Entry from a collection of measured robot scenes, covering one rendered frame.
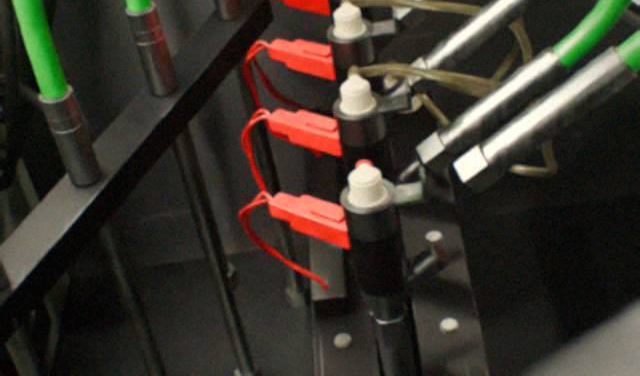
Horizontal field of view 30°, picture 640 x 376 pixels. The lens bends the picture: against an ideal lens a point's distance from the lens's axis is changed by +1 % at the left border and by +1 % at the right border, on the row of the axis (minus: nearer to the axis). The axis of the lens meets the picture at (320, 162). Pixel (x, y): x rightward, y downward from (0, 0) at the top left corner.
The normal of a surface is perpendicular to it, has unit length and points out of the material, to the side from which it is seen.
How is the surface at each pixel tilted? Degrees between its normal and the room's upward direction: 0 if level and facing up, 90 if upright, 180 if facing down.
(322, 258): 0
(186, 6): 90
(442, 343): 0
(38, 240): 0
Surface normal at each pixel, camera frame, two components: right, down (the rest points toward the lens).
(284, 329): -0.16, -0.78
